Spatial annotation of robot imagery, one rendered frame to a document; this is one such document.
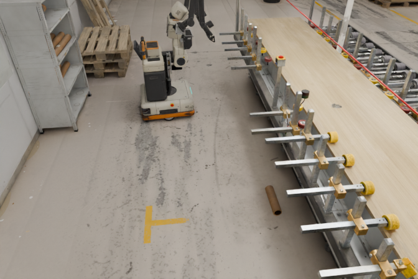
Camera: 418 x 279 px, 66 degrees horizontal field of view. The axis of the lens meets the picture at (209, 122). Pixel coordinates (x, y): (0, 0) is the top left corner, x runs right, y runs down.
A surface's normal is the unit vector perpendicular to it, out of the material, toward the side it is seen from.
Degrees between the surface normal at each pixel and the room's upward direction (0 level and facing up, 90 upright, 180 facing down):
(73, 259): 0
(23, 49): 90
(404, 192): 0
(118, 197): 0
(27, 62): 90
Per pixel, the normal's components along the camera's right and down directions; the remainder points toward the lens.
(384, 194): 0.00, -0.82
